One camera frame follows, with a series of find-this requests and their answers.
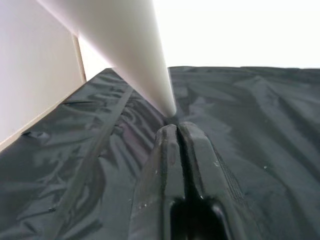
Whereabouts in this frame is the black table cloth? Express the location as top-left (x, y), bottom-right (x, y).
top-left (0, 66), bottom-right (320, 240)

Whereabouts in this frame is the white plastic table leg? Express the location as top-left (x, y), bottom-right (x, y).
top-left (37, 0), bottom-right (177, 118)

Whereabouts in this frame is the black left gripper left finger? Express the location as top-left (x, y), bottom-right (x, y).
top-left (128, 124), bottom-right (187, 240)

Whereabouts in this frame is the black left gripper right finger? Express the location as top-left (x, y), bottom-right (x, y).
top-left (179, 121), bottom-right (263, 240)

